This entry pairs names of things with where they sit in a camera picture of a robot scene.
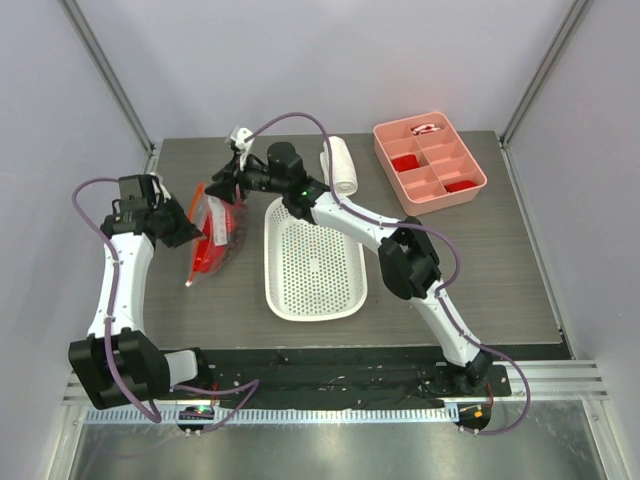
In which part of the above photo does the clear zip top bag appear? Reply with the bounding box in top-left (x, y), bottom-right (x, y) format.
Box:
top-left (185, 182), bottom-right (243, 288)

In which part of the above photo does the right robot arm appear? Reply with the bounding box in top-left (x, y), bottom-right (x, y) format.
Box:
top-left (205, 142), bottom-right (493, 395)

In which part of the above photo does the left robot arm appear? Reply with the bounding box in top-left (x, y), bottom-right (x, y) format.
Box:
top-left (68, 172), bottom-right (213, 423)

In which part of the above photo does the red fake apple right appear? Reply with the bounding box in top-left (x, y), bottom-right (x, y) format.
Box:
top-left (222, 202), bottom-right (249, 251)

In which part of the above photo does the rolled white towel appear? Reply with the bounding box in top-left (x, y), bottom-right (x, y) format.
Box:
top-left (329, 136), bottom-right (358, 196)

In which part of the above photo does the white perforated plastic basket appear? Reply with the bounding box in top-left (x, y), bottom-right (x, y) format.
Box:
top-left (263, 199), bottom-right (368, 322)

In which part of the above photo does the red block in tray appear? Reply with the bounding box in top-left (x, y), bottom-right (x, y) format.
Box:
top-left (391, 153), bottom-right (420, 173)

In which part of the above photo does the pink compartment organizer tray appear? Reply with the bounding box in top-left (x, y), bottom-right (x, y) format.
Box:
top-left (373, 112), bottom-right (487, 217)

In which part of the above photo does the red white item in tray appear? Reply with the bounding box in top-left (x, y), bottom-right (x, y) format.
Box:
top-left (410, 123), bottom-right (442, 136)

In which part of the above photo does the red block tray front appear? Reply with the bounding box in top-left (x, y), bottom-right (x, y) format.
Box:
top-left (444, 180), bottom-right (477, 193)

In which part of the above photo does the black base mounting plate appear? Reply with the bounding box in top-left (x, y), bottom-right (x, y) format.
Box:
top-left (196, 346), bottom-right (512, 410)

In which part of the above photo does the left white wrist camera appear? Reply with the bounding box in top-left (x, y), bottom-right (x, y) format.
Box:
top-left (150, 172), bottom-right (171, 205)

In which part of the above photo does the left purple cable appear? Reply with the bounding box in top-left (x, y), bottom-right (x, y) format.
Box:
top-left (72, 176), bottom-right (261, 437)

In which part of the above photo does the purple cable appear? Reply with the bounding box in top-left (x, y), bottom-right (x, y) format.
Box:
top-left (72, 176), bottom-right (261, 437)
top-left (244, 111), bottom-right (531, 436)

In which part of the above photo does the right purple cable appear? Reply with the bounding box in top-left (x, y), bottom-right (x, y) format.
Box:
top-left (244, 111), bottom-right (531, 436)

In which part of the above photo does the white slotted cable duct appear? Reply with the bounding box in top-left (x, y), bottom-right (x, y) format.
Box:
top-left (84, 404), bottom-right (459, 426)

